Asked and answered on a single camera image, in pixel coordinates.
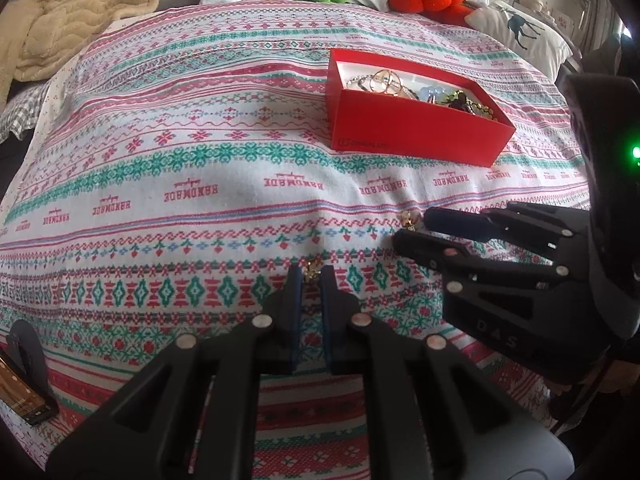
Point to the gold ring pendant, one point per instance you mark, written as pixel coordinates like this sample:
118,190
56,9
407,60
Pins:
386,82

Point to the grey checked sheet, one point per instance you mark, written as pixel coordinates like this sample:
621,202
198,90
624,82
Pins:
22,110

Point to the white deer pillow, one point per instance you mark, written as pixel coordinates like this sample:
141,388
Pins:
538,43

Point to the patterned bedspread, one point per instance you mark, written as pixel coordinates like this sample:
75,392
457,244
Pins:
181,163

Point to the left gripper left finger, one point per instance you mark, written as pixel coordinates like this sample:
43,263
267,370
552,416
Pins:
191,412

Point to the gold earring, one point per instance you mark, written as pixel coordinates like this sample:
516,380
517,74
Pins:
410,220
312,270

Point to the beige blanket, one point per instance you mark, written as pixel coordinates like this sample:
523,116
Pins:
39,36

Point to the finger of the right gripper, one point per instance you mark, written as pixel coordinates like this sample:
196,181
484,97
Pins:
536,228
454,262

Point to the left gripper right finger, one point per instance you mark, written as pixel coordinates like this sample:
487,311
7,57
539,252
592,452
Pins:
431,413

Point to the red jewelry box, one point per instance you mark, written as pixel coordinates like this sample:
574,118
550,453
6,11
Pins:
438,115

